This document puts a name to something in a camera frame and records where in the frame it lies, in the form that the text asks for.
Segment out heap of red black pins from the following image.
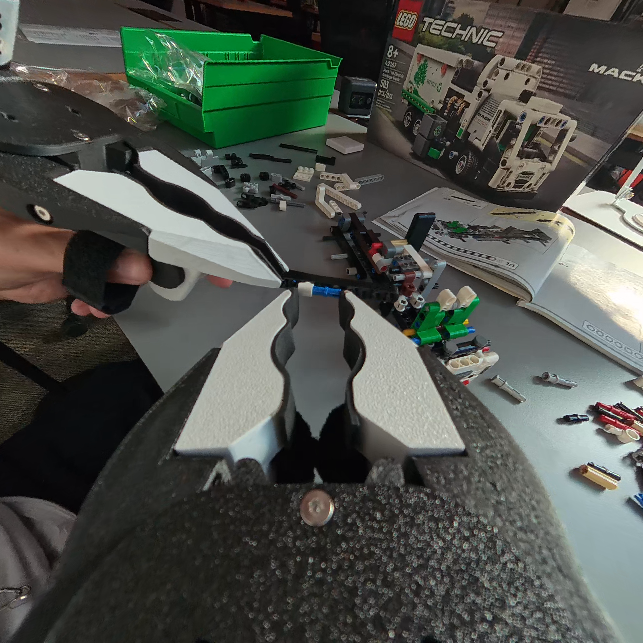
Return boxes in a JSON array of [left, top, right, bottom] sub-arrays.
[[593, 399, 643, 508]]

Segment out clear plastic bag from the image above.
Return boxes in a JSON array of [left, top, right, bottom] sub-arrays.
[[10, 60, 167, 132]]

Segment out small black camera device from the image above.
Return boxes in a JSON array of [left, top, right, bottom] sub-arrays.
[[341, 76, 378, 120]]

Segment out crumpled plastic bag in bin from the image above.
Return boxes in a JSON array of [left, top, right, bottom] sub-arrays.
[[142, 29, 214, 103]]

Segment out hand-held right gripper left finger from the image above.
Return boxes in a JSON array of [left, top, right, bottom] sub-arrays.
[[173, 290, 298, 478]]

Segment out white paper sheet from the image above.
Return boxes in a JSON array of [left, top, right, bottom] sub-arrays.
[[20, 22, 122, 49]]

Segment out black lego beam blue pin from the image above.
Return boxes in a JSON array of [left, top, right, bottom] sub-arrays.
[[281, 269, 399, 303]]

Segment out lego set box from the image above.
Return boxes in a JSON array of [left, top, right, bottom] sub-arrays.
[[368, 0, 643, 213]]

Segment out green plastic bin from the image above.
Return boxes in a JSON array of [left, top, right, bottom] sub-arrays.
[[121, 26, 343, 149]]

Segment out white flat stand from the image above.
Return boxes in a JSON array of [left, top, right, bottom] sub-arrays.
[[563, 113, 643, 238]]

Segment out pile of loose lego pieces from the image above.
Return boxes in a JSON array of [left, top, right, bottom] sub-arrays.
[[192, 142, 386, 220]]

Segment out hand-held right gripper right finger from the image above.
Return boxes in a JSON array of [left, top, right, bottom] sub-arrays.
[[339, 290, 466, 465]]

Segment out green white lego truck model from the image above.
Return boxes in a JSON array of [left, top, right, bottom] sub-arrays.
[[329, 211, 501, 386]]

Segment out person's left hand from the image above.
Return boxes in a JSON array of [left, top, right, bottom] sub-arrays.
[[0, 208, 234, 319]]

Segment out tan black lego connector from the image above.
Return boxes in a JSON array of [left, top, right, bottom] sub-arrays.
[[578, 461, 622, 491]]

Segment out person's grey garment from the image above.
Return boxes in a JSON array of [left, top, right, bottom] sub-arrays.
[[0, 496, 77, 643]]

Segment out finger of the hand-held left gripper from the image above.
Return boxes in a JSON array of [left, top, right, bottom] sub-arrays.
[[53, 170, 282, 289], [133, 149, 290, 275]]

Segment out person's dark pants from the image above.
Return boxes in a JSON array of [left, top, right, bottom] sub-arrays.
[[0, 361, 162, 513]]

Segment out open instruction booklet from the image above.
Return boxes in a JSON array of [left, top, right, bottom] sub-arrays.
[[373, 187, 643, 376]]

